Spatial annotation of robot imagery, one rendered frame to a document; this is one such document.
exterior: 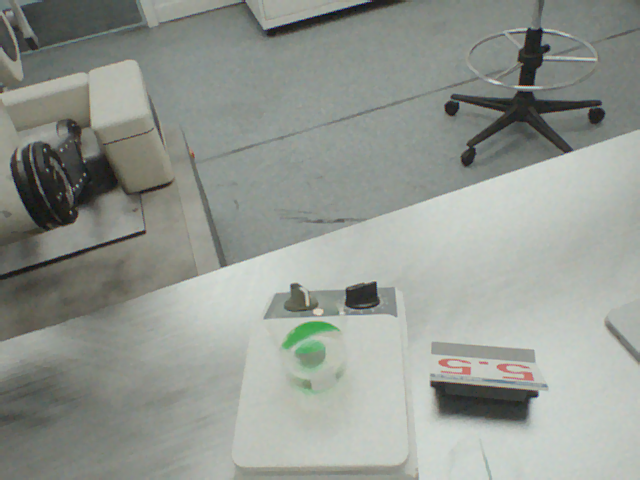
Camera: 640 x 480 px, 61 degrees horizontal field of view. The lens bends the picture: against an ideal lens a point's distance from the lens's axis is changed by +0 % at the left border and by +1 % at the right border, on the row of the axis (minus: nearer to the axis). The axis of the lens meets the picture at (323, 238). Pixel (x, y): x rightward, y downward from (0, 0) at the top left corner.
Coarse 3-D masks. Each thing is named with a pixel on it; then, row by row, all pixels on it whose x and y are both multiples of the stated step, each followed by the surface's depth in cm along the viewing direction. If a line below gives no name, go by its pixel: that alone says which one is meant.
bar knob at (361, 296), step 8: (368, 280) 49; (376, 280) 49; (352, 288) 48; (360, 288) 48; (368, 288) 49; (376, 288) 49; (352, 296) 48; (360, 296) 48; (368, 296) 49; (376, 296) 49; (352, 304) 48; (360, 304) 48; (368, 304) 48; (376, 304) 48
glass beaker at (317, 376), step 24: (288, 288) 37; (312, 288) 37; (288, 312) 38; (312, 312) 38; (336, 312) 37; (288, 360) 35; (312, 360) 34; (336, 360) 35; (288, 384) 38; (312, 384) 36; (336, 384) 37
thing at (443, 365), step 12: (444, 360) 48; (456, 360) 48; (468, 360) 48; (444, 372) 45; (456, 372) 45; (468, 372) 45; (480, 372) 45; (492, 372) 45; (504, 372) 45; (516, 372) 45; (528, 372) 45
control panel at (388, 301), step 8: (384, 288) 52; (392, 288) 52; (344, 296) 51; (384, 296) 50; (392, 296) 50; (384, 304) 48; (392, 304) 48; (352, 312) 47; (360, 312) 47; (368, 312) 47; (376, 312) 47; (384, 312) 47; (392, 312) 46
